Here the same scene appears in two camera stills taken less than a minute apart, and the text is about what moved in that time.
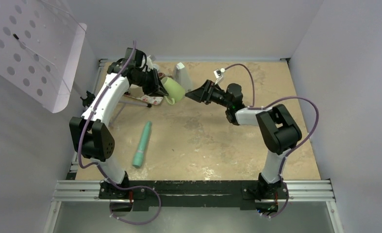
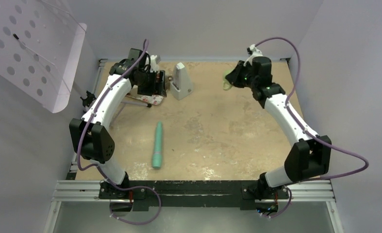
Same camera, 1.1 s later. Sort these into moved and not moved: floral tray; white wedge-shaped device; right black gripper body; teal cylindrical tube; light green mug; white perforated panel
Moved: right black gripper body; teal cylindrical tube; light green mug
Not moved: white perforated panel; white wedge-shaped device; floral tray
